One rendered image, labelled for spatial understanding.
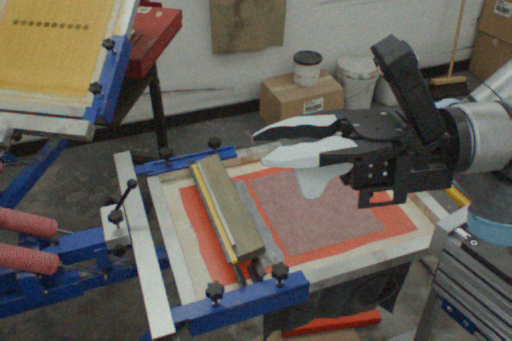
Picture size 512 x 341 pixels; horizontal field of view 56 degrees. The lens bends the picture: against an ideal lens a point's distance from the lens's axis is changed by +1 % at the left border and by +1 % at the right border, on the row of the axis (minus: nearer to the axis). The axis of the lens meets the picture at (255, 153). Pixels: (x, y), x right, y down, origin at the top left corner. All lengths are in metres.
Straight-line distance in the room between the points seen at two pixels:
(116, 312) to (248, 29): 1.95
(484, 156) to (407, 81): 0.12
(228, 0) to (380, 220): 2.07
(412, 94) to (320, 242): 0.93
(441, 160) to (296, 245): 0.85
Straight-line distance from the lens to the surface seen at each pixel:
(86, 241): 1.31
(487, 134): 0.53
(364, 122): 0.51
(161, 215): 1.40
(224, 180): 1.39
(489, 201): 0.63
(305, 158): 0.45
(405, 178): 0.51
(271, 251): 1.32
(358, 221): 1.44
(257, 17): 3.28
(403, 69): 0.47
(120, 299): 2.51
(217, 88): 3.49
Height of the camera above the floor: 1.95
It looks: 37 degrees down
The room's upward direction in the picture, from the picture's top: straight up
